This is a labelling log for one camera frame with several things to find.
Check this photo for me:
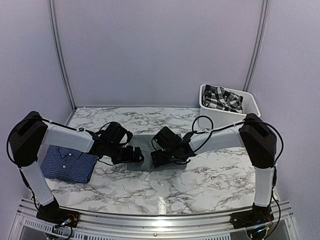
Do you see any aluminium front frame rail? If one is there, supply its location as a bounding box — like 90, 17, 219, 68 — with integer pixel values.
8, 198, 299, 240

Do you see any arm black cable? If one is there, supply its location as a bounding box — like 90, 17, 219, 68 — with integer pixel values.
5, 117, 135, 170
174, 115, 285, 166

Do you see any grey long sleeve shirt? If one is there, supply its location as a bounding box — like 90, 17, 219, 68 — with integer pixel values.
126, 134, 188, 172

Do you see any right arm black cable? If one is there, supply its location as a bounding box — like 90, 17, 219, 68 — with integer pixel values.
174, 115, 285, 166

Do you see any left aluminium wall post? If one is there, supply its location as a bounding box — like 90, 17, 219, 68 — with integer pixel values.
47, 0, 77, 112

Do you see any black white plaid shirt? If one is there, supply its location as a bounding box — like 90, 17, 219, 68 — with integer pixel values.
201, 85, 244, 114

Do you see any right aluminium wall post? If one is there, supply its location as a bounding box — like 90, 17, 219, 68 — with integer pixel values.
242, 0, 270, 92

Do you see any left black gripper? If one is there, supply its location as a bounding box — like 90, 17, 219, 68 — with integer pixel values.
106, 142, 144, 164

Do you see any blue checkered shirt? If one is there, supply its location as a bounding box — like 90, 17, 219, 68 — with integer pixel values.
40, 145, 98, 184

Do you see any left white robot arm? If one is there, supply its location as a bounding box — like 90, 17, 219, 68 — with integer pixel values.
5, 111, 144, 223

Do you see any white plastic bin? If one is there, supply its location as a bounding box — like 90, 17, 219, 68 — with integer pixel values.
198, 84, 261, 129

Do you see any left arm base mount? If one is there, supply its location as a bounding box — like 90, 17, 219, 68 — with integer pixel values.
36, 197, 80, 228

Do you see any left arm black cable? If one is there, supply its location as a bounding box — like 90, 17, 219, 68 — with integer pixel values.
5, 117, 135, 170

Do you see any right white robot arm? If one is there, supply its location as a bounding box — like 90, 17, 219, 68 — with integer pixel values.
150, 113, 277, 224

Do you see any aluminium wall post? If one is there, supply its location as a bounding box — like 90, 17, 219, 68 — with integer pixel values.
47, 0, 77, 112
242, 0, 270, 92

